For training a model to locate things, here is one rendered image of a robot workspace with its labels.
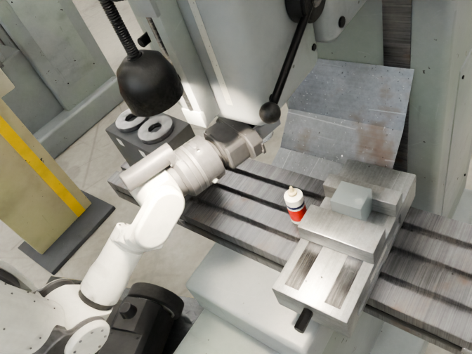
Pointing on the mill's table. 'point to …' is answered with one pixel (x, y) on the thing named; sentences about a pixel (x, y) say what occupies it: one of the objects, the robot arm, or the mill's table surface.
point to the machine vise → (299, 260)
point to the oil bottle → (295, 204)
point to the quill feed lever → (305, 10)
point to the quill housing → (246, 52)
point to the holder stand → (147, 135)
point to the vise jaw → (343, 233)
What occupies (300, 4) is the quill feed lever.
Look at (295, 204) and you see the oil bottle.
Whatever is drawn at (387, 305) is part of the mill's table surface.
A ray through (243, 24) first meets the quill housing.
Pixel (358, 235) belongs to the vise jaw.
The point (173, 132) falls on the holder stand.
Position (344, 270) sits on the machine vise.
